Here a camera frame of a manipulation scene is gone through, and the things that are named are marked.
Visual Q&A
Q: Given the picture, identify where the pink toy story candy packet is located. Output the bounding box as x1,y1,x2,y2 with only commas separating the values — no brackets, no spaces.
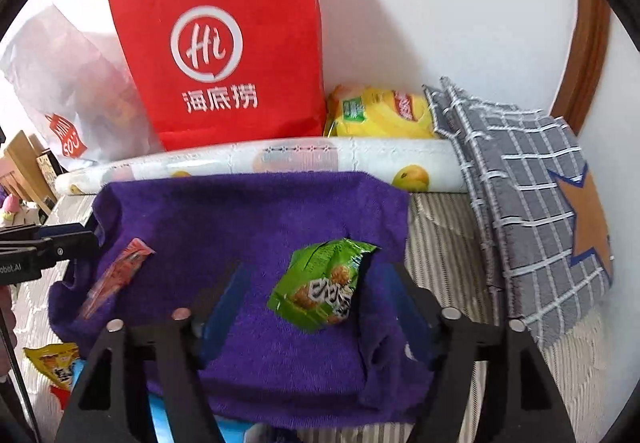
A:
79,238,155,319

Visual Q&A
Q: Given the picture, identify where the green snack packet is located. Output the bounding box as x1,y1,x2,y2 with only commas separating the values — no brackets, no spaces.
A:
267,238,378,333

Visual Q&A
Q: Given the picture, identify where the red snack packet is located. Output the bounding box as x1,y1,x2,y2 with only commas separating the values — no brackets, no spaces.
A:
49,385,70,411

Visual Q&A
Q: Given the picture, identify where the olive yellow snack packet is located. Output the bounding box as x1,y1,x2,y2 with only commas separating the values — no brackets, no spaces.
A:
24,342,80,391

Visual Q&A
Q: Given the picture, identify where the left hand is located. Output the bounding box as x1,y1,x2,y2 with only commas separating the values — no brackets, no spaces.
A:
0,286,16,378

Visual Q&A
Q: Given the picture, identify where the patterned brown book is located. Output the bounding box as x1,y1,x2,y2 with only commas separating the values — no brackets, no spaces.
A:
36,149,66,194

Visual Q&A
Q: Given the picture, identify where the blue tissue pack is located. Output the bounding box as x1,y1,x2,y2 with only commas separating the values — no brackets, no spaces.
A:
149,393,276,443

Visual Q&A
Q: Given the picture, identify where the striped quilted mattress cover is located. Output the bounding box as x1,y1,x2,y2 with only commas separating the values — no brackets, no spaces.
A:
8,191,624,443

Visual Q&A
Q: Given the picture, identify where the white Miniso plastic bag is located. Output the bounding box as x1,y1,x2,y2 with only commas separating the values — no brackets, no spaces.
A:
1,6,163,171

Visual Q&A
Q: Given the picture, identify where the purple towel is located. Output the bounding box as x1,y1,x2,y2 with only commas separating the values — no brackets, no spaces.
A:
49,172,432,428

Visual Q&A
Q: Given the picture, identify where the fruit print rolled mat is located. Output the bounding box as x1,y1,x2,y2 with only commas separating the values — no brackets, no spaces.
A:
54,136,466,195

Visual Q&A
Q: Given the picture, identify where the red paper shopping bag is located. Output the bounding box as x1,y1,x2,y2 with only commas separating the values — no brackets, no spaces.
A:
108,0,326,150

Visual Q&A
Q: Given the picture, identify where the yellow tea bag pack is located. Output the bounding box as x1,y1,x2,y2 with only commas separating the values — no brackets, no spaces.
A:
324,85,439,140

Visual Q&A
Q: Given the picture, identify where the brown wooden door frame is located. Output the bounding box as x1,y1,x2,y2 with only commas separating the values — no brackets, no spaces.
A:
551,0,612,134

